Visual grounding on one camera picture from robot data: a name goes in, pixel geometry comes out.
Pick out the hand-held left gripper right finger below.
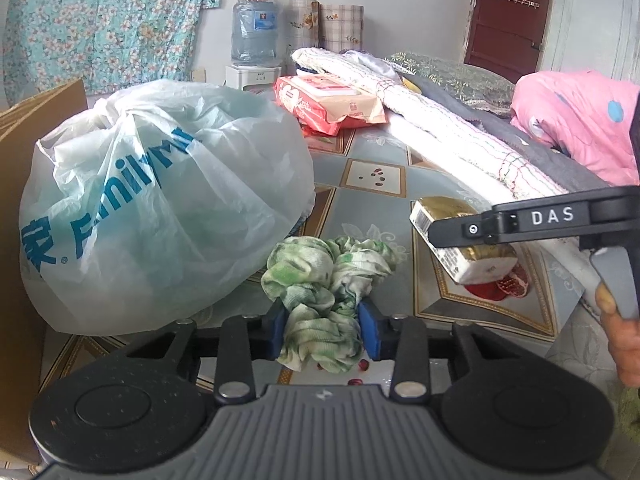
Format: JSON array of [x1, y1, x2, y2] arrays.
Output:
[[357, 300, 511, 403]]

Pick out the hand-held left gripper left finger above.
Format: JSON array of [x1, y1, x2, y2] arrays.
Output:
[[127, 302, 287, 403]]

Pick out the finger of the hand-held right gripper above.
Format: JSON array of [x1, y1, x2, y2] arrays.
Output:
[[427, 207, 501, 250]]

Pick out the gold and white tissue pack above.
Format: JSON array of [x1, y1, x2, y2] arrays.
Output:
[[409, 196, 518, 287]]

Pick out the green and white scrunched cloth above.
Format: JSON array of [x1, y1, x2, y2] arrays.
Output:
[[261, 235, 401, 373]]

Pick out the brown cardboard box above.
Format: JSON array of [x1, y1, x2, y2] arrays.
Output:
[[0, 77, 90, 463]]

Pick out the person's right hand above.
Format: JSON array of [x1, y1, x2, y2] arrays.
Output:
[[595, 282, 640, 388]]

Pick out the printed plastic tablecloth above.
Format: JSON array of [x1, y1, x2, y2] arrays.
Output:
[[40, 85, 586, 461]]

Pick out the pink quilt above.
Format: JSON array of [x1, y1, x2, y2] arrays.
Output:
[[510, 70, 640, 187]]

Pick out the white quilted blanket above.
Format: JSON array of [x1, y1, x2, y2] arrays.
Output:
[[291, 47, 596, 311]]

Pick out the green floral pillow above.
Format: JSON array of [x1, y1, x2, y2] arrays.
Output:
[[382, 51, 517, 106]]

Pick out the white plastic shopping bag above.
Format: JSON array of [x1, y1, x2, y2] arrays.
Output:
[[19, 79, 317, 336]]

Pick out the red wet wipes pack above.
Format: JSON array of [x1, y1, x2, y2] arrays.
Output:
[[274, 74, 388, 137]]

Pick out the dark red door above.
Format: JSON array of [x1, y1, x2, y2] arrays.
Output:
[[464, 0, 556, 83]]

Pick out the plaid fabric roll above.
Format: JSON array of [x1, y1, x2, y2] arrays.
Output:
[[319, 4, 364, 53]]

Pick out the white water dispenser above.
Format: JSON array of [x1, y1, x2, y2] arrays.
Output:
[[225, 64, 282, 92]]

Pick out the floral fabric roll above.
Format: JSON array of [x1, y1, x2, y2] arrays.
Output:
[[286, 0, 320, 53]]

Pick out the clear blue water jug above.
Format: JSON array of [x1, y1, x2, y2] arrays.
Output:
[[231, 0, 278, 67]]

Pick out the teal floral curtain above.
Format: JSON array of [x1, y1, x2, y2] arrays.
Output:
[[5, 0, 223, 95]]

